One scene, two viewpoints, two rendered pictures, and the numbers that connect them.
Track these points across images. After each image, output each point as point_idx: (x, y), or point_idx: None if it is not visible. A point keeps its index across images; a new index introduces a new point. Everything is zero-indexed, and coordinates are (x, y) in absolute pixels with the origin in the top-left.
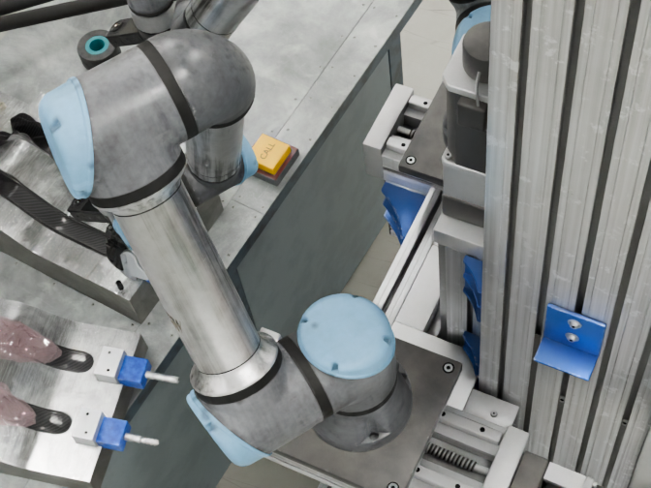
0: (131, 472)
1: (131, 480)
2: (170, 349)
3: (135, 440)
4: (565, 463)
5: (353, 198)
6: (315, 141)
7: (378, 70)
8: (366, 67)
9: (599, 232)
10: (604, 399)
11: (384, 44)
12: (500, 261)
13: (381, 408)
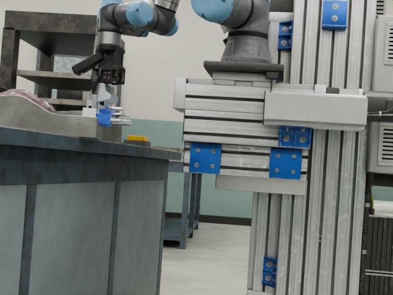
0: (69, 237)
1: (68, 246)
2: (113, 141)
3: (117, 119)
4: (333, 163)
5: (146, 260)
6: (155, 148)
7: (161, 189)
8: (168, 150)
9: None
10: (350, 71)
11: (172, 151)
12: None
13: (265, 40)
